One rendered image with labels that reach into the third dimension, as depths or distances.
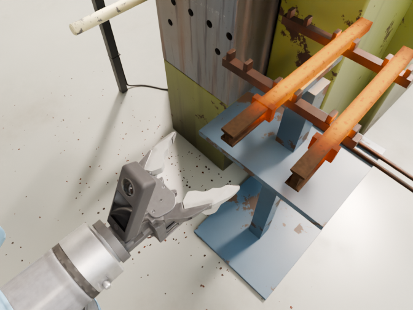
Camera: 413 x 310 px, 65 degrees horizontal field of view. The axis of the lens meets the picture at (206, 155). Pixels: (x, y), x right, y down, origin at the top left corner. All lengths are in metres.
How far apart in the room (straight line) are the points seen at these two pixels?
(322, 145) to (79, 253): 0.39
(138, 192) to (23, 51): 2.16
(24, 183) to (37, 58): 0.94
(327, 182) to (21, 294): 0.67
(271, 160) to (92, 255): 0.54
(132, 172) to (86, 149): 1.38
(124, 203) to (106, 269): 0.09
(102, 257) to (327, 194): 0.56
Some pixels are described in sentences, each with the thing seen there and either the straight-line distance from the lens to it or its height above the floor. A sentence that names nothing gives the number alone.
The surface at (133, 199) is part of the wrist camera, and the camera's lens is 0.43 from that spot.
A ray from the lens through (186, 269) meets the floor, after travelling 1.43.
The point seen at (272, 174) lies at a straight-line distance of 0.83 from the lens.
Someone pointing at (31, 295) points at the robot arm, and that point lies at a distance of 0.47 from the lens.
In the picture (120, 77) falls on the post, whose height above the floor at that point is 0.12.
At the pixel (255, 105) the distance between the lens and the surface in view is 0.59.
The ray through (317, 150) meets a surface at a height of 0.96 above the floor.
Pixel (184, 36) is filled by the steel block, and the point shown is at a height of 0.65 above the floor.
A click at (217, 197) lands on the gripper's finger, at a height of 0.94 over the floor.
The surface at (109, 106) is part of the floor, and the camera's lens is 1.95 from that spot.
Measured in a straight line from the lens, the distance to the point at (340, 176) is 0.88.
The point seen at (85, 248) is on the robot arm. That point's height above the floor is 0.96.
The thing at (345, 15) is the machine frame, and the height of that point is 0.85.
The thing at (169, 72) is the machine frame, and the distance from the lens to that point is 1.46.
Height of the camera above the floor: 1.38
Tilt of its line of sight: 56 degrees down
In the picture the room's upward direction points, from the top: straight up
